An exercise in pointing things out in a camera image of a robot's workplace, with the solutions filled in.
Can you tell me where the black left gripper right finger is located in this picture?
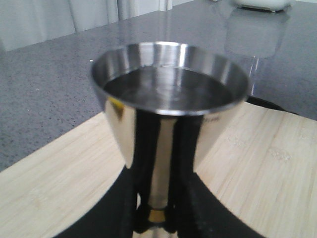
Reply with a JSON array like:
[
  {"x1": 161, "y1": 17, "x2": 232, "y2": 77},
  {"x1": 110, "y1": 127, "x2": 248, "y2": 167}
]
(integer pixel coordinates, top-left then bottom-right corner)
[{"x1": 177, "y1": 172, "x2": 267, "y2": 238}]

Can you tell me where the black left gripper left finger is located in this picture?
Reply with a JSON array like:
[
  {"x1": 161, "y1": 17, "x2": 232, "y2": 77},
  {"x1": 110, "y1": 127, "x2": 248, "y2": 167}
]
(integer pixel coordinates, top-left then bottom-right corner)
[{"x1": 53, "y1": 171, "x2": 139, "y2": 238}]

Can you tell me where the steel hourglass jigger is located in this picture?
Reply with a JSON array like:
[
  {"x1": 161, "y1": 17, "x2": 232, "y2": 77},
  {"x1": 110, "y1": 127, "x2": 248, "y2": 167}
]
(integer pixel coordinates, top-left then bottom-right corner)
[{"x1": 91, "y1": 42, "x2": 250, "y2": 237}]

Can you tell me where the light wooden cutting board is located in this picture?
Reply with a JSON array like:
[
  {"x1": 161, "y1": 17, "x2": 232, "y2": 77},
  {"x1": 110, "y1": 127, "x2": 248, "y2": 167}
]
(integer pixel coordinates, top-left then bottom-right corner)
[{"x1": 0, "y1": 103, "x2": 317, "y2": 238}]

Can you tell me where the grey curtain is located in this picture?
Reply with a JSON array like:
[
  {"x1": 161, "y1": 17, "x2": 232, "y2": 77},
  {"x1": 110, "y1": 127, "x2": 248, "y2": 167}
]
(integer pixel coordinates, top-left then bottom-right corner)
[{"x1": 0, "y1": 0, "x2": 184, "y2": 52}]

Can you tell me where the white appliance on counter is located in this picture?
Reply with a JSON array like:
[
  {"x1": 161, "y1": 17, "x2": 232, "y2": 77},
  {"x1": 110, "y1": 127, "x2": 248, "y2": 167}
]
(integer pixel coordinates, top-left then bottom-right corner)
[{"x1": 233, "y1": 0, "x2": 295, "y2": 12}]

